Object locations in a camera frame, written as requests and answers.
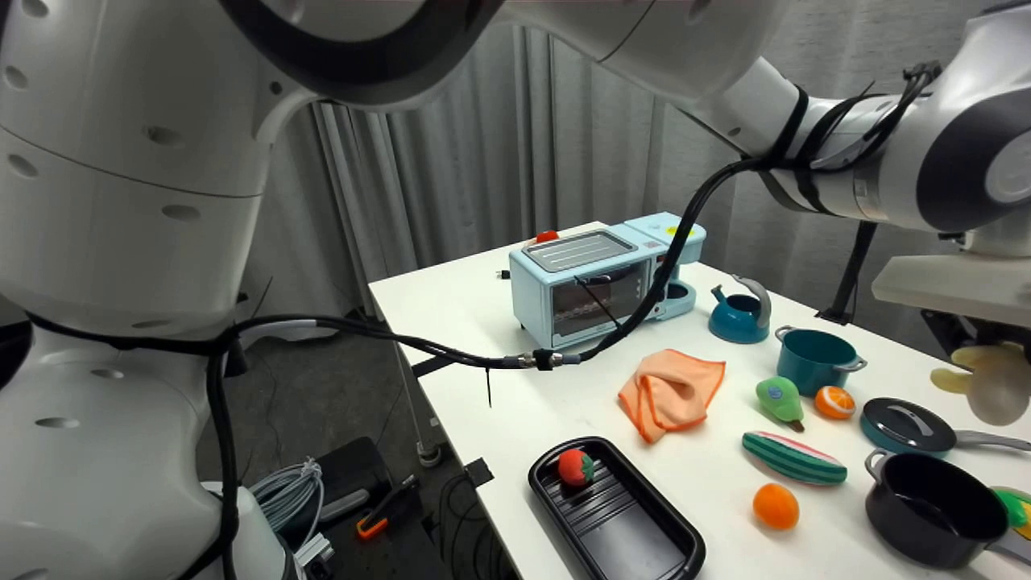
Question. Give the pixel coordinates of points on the toy orange slice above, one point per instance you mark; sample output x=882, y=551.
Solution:
x=834, y=403

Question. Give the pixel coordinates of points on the toy watermelon slice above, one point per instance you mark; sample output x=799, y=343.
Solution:
x=793, y=459

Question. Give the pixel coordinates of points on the teal toy pot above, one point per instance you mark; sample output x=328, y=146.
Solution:
x=812, y=362

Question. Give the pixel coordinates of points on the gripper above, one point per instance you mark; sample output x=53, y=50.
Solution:
x=987, y=332

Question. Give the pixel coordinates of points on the light blue toy oven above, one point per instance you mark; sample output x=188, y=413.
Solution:
x=564, y=278

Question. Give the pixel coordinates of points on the black pot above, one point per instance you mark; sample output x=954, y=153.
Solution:
x=902, y=519

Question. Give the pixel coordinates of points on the teal toy pan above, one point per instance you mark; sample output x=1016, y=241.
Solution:
x=987, y=440

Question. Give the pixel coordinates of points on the black pan lid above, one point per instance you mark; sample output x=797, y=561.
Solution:
x=906, y=424

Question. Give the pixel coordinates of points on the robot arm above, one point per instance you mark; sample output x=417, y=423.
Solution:
x=121, y=161

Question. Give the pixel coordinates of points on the orange cloth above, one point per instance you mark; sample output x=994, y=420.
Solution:
x=672, y=395

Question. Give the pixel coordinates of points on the toy orange ball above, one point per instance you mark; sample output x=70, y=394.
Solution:
x=776, y=507

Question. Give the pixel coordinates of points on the green toy pear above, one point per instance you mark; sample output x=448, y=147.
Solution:
x=777, y=399

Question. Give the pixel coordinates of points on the pale yellow plastic piece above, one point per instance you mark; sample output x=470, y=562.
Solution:
x=995, y=387

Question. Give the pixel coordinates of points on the toy oven door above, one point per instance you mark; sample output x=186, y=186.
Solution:
x=600, y=310

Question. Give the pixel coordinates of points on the toy strawberry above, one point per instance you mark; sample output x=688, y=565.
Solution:
x=574, y=468

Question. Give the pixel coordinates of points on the red round knob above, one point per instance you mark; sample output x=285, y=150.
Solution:
x=547, y=236

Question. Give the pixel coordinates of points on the black box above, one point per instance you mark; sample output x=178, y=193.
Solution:
x=350, y=475

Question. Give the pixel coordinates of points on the orange black clamp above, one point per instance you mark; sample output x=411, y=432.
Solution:
x=383, y=511

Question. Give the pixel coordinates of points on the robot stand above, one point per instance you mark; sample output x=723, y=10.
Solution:
x=403, y=560

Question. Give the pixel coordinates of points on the yellow green toy corn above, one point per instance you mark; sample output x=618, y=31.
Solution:
x=1013, y=509

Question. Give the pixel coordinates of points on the teal toy kettle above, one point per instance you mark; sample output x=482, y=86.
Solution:
x=734, y=320

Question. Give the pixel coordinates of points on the black tray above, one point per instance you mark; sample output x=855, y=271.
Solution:
x=644, y=548

